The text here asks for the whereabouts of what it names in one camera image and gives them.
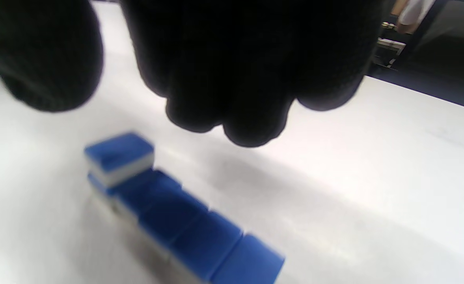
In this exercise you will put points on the person's right hand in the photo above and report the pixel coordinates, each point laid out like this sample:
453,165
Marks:
235,59

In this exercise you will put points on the blue mahjong tile wall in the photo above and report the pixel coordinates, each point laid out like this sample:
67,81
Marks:
184,225

